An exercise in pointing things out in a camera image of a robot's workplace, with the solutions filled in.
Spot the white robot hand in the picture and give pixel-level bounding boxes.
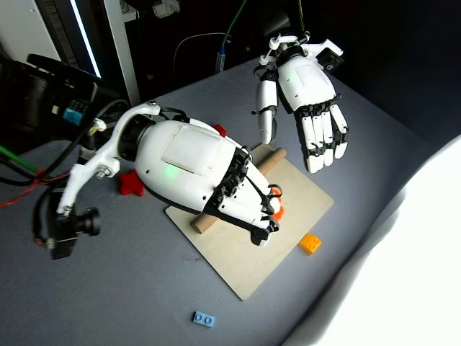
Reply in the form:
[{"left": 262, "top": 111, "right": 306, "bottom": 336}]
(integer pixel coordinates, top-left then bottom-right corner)
[
  {"left": 133, "top": 106, "right": 285, "bottom": 248},
  {"left": 253, "top": 56, "right": 350, "bottom": 174}
]

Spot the orange play dough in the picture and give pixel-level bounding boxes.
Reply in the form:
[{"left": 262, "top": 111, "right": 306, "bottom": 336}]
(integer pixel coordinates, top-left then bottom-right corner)
[{"left": 267, "top": 184, "right": 287, "bottom": 223}]

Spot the pale wooden board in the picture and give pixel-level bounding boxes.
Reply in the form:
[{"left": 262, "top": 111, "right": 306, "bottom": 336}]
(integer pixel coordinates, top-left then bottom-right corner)
[{"left": 164, "top": 143, "right": 335, "bottom": 302}]

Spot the white robot body column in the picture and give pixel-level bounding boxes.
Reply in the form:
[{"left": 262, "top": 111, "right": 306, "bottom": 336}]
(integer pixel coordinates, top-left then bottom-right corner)
[{"left": 0, "top": 0, "right": 141, "bottom": 105}]

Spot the blue flat toy brick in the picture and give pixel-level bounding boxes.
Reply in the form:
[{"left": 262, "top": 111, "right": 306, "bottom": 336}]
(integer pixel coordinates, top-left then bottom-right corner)
[{"left": 191, "top": 311, "right": 217, "bottom": 329}]

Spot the red star-shaped toy piece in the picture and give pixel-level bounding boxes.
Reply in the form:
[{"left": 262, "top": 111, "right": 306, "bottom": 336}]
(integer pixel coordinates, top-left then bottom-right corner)
[{"left": 117, "top": 169, "right": 146, "bottom": 198}]

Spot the yellow toy brick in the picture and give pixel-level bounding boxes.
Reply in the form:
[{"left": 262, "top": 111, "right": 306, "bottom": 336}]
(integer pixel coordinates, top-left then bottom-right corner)
[{"left": 298, "top": 232, "right": 323, "bottom": 256}]

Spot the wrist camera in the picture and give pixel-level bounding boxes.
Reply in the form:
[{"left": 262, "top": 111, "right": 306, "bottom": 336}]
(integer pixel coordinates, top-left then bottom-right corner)
[
  {"left": 316, "top": 46, "right": 344, "bottom": 73},
  {"left": 46, "top": 207, "right": 102, "bottom": 261}
]

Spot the grey table cloth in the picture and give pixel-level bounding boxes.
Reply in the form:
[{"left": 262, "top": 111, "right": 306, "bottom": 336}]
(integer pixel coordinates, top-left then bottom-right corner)
[{"left": 0, "top": 57, "right": 461, "bottom": 346}]

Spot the wooden rolling pin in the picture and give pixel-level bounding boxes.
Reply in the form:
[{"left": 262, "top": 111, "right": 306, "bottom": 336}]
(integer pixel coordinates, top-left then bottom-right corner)
[{"left": 189, "top": 146, "right": 288, "bottom": 236}]

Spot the black cable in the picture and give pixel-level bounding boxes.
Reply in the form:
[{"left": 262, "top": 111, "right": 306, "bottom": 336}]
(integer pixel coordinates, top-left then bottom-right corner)
[{"left": 0, "top": 97, "right": 130, "bottom": 188}]

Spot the thin grey cable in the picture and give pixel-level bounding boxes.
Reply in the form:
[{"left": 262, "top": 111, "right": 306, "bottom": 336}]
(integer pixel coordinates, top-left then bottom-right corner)
[{"left": 172, "top": 32, "right": 233, "bottom": 79}]

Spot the thin green cable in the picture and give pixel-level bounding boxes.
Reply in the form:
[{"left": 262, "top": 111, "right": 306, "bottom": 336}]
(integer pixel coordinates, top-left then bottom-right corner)
[
  {"left": 221, "top": 0, "right": 249, "bottom": 48},
  {"left": 297, "top": 0, "right": 308, "bottom": 35}
]

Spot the thick green cable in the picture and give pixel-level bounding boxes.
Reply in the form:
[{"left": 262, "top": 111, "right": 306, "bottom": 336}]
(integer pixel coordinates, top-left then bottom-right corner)
[{"left": 0, "top": 143, "right": 39, "bottom": 174}]

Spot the red twisted wire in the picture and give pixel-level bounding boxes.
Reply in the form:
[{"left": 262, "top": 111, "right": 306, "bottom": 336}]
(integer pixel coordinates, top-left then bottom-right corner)
[{"left": 0, "top": 167, "right": 69, "bottom": 210}]

